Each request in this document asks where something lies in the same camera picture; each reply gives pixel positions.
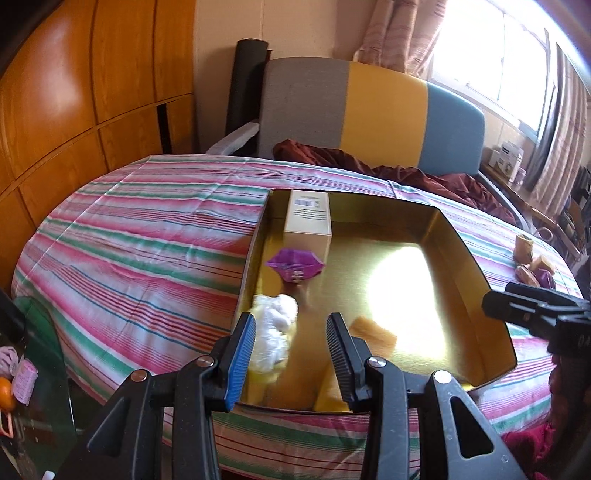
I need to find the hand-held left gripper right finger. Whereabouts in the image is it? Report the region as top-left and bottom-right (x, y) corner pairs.
(325, 311), (528, 480)

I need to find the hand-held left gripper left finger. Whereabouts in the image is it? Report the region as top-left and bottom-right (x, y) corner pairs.
(55, 311), (257, 480)

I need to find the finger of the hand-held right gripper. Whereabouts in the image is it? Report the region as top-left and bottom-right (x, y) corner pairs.
(481, 281), (591, 340)

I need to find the white plastic bag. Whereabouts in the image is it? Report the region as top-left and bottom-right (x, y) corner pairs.
(248, 294), (299, 376)

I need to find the yellow towel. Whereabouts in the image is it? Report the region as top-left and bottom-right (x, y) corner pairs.
(516, 234), (535, 264)

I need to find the gold rectangular tray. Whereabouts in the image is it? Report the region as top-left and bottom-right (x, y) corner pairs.
(235, 188), (517, 414)

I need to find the purple snack packet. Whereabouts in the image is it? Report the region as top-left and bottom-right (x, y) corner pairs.
(265, 248), (326, 283)

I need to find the person's red clothing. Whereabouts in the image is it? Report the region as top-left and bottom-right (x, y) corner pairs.
(502, 367), (573, 480)

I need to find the beige carton box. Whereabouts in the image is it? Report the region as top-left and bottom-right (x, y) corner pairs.
(283, 190), (333, 268)

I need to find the striped bedsheet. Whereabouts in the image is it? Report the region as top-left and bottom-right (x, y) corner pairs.
(10, 154), (583, 474)

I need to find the white box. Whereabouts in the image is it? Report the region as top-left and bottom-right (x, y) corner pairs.
(488, 141), (525, 183)

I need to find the maroon blanket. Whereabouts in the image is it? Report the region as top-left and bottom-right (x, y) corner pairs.
(273, 138), (502, 213)

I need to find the striped curtain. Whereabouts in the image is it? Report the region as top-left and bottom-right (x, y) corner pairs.
(522, 41), (591, 204)

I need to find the glass side table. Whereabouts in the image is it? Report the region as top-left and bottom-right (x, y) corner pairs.
(0, 291), (81, 480)

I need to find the pink plastic packet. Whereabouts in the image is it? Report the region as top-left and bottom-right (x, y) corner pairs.
(11, 360), (38, 407)

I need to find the orange fruit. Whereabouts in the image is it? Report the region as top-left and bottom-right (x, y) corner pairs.
(0, 377), (17, 411)

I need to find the grey yellow blue sofa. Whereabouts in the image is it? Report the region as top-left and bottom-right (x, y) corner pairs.
(205, 56), (525, 222)

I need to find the window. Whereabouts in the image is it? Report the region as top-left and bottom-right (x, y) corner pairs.
(431, 0), (557, 137)

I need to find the wooden wardrobe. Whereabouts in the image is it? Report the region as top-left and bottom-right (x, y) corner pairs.
(0, 0), (197, 289)

